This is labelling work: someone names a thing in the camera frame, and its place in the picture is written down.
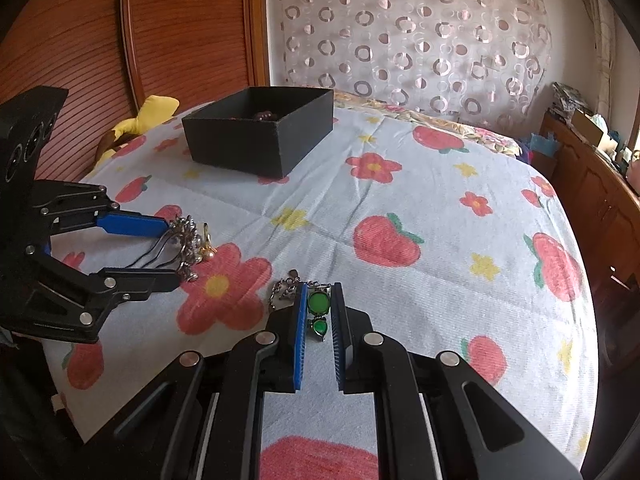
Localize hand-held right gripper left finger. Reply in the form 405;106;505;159
112;282;309;480

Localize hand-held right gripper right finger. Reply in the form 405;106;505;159
331;282;587;480

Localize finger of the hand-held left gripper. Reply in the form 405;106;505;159
10;245;182;345
27;180;172;240

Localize green pendant chain necklace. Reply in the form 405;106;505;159
270;269;334;345

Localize metal hair comb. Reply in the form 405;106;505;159
131;214;219;282

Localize black cardboard box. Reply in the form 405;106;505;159
181;86;335;180

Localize strawberry flower print bedsheet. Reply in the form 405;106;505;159
42;100;602;480

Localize yellow plush toy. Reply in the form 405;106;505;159
94;93;181;169

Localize wooden wardrobe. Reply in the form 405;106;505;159
0;0;272;188

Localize floral quilt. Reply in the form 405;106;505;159
331;88;524;159

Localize blue plastic bag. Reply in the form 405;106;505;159
526;131;557;160

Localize long wooden cabinet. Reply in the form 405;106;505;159
531;109;640;293

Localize circle pattern sheer curtain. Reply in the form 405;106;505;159
269;0;554;122

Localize brown cardboard box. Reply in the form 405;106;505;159
570;108;607;147

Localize pile of printed packets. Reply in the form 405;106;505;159
550;81;589;117

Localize patterned window curtain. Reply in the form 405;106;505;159
580;0;622;111

